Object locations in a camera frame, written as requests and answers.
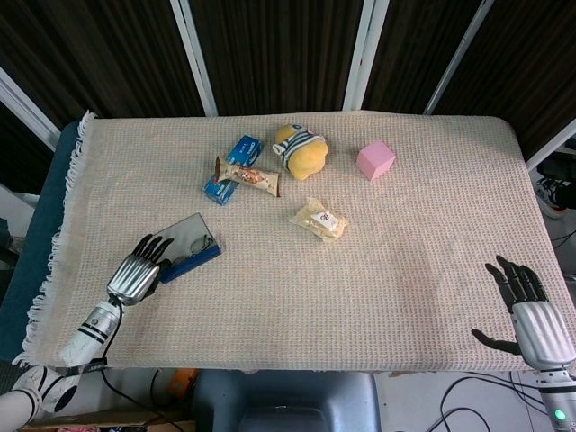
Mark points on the beige waffle blanket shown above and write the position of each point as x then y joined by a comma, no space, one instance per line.
288,292

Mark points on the orange object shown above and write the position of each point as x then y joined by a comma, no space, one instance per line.
182,382

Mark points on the cardboard box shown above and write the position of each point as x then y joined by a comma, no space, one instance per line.
103,423

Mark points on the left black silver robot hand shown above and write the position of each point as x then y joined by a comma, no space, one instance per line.
132,279

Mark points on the blue cookie box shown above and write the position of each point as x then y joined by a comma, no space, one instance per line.
245,150

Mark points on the white screen frame post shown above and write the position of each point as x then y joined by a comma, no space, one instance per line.
27,112
458,56
360,67
551,150
193,58

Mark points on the brown snack bar wrapper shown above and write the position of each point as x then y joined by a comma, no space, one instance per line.
247,175

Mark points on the pink cube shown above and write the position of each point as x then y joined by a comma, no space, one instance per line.
375,159

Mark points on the white sneaker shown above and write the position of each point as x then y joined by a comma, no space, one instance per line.
551,202

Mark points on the yellow plush toy striped hat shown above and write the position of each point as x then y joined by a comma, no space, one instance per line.
306,159

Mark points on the blue grey chair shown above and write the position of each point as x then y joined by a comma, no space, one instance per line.
288,400

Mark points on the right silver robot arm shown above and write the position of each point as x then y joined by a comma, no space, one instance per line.
558,400

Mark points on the clear bag of bread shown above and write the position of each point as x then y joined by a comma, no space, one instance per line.
317,220

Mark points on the dark blue rectangular box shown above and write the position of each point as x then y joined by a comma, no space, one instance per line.
189,231

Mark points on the thin-framed eyeglasses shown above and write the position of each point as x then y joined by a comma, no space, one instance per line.
198,246

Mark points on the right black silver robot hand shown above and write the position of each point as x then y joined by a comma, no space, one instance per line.
542,333

